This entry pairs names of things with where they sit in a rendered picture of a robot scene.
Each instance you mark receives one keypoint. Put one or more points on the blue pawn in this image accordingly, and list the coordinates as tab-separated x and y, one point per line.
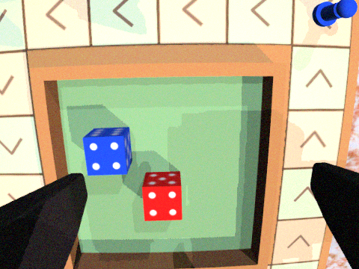
326	13

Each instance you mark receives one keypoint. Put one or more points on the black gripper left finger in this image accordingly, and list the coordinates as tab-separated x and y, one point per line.
38	230

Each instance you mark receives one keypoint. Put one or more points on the blue die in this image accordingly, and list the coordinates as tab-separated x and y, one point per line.
108	151

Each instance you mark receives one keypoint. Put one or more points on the red die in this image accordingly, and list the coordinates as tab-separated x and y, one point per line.
162	196

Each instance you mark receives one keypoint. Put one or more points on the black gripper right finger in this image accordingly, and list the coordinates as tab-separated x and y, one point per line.
336	191

